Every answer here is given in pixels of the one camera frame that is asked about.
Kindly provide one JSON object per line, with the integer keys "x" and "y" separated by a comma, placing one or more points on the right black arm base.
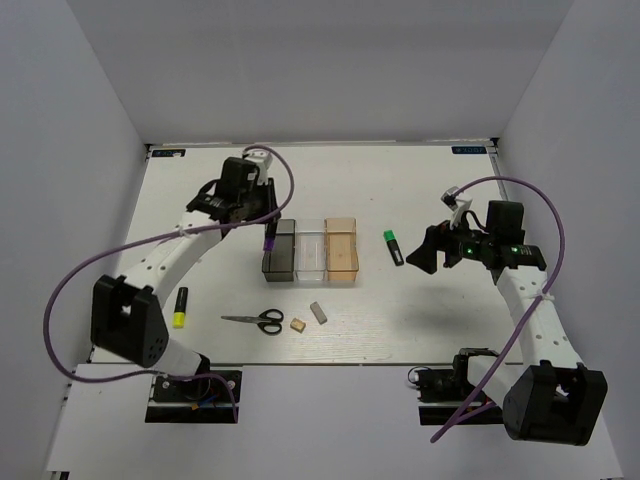
{"x": 440, "y": 394}

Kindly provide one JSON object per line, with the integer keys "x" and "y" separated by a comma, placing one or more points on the grey transparent container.
{"x": 278, "y": 264}

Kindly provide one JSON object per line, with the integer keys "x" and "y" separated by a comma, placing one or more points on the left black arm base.
{"x": 209, "y": 402}

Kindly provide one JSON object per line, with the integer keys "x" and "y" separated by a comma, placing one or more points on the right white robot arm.
{"x": 551, "y": 397}

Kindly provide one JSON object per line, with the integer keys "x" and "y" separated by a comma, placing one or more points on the purple highlighter marker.
{"x": 269, "y": 242}

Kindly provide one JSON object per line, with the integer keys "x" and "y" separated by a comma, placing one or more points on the green highlighter marker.
{"x": 393, "y": 247}

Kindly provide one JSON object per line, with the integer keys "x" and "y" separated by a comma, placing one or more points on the grey rectangular eraser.
{"x": 318, "y": 313}

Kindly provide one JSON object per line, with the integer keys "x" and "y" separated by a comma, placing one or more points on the left blue table label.
{"x": 168, "y": 153}

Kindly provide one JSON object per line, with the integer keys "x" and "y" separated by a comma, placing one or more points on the clear transparent container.
{"x": 310, "y": 254}

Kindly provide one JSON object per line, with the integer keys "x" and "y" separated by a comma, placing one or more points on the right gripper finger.
{"x": 425, "y": 256}
{"x": 436, "y": 234}

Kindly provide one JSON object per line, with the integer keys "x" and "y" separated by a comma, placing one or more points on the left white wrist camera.
{"x": 263, "y": 160}

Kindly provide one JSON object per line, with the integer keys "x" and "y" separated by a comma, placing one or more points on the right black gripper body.
{"x": 463, "y": 243}

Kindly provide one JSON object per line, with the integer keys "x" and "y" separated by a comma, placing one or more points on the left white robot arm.
{"x": 127, "y": 311}

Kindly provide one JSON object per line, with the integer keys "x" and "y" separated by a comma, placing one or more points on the black handled scissors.
{"x": 269, "y": 321}

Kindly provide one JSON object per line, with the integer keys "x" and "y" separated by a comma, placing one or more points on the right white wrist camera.
{"x": 458, "y": 203}

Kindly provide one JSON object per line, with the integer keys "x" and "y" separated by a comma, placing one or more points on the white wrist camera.
{"x": 263, "y": 160}
{"x": 458, "y": 203}

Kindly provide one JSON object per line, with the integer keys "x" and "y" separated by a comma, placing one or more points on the orange transparent container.
{"x": 342, "y": 263}

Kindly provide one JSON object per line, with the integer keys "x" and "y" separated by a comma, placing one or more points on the right blue table label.
{"x": 468, "y": 150}

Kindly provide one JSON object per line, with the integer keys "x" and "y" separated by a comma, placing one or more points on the blue table label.
{"x": 468, "y": 150}
{"x": 168, "y": 153}

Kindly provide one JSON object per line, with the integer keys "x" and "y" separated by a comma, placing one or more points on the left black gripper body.
{"x": 255, "y": 201}

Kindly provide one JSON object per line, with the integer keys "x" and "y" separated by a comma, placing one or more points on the yellow highlighter marker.
{"x": 179, "y": 314}

